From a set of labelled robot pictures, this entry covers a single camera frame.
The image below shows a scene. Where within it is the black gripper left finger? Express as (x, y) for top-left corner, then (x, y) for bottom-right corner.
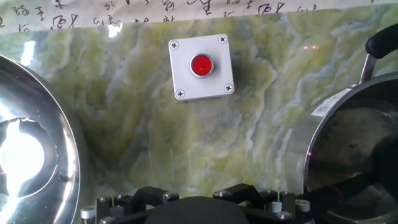
(80, 185), (180, 224)

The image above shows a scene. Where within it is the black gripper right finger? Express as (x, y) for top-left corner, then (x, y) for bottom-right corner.
(213, 183), (312, 224)

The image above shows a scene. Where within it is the stainless steel bowl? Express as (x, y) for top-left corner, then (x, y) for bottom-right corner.
(0, 54), (81, 224)

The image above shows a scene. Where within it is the green marble pattern mat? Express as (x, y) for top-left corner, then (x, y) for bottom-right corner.
(0, 2), (398, 224)

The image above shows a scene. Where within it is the red push button box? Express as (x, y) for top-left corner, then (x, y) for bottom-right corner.
(168, 33), (235, 101)

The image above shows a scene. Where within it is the beige calligraphy cloth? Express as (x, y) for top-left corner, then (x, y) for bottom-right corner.
(0, 0), (398, 34)

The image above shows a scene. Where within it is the steel pot with black handles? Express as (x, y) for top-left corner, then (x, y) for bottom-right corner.
(284, 23), (398, 224)

